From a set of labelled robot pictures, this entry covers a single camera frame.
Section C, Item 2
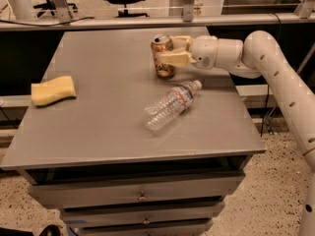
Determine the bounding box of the grey drawer cabinet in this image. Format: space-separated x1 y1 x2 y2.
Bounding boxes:
0 27 267 236

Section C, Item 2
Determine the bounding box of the black cable on railing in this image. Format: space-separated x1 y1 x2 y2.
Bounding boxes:
0 16 96 28

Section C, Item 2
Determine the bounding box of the orange crushed soda can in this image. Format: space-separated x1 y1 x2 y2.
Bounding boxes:
151 34 175 80

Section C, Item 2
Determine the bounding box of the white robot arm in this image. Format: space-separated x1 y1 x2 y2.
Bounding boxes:
153 30 315 236

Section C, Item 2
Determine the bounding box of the black object bottom left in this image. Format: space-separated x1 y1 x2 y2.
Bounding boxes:
0 224 66 236

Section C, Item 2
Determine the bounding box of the middle grey drawer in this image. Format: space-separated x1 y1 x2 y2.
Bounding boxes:
62 201 224 228

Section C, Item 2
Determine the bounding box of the yellow sponge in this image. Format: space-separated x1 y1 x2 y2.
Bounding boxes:
31 76 76 106

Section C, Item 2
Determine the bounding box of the grey metal railing beam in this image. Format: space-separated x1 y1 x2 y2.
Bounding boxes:
0 13 315 31

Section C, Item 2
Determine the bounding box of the black cable right side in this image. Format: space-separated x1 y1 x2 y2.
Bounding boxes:
260 13 283 138

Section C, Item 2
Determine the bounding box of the clear plastic water bottle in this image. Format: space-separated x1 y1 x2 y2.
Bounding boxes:
144 80 202 132

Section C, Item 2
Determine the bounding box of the bottom grey drawer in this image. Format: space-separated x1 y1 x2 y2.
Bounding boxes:
79 219 213 236

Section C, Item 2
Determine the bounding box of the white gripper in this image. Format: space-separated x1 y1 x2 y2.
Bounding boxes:
157 35 218 69

